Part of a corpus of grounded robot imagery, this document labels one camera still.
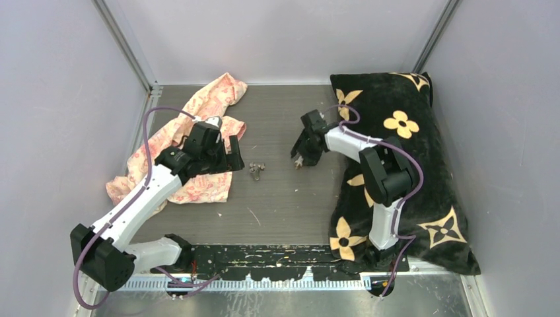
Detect white plastic water faucet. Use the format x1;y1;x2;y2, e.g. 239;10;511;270
294;156;304;169

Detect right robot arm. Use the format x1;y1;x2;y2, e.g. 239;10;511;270
291;110;423;271

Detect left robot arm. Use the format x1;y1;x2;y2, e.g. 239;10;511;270
70;121;244;292

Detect pink printed cloth bag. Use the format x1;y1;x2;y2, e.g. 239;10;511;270
106;72;248;216

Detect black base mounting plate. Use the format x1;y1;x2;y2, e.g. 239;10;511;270
165;244;394;281

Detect black flower pattern pillow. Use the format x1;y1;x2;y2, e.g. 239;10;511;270
329;72;481;275

